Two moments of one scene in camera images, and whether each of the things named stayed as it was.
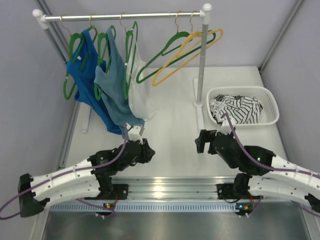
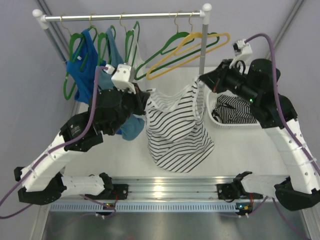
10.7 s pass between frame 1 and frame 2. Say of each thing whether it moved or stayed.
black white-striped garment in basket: stayed
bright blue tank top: stayed
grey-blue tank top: stayed
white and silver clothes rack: stayed
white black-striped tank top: moved
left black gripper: moved
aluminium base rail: stayed
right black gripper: moved
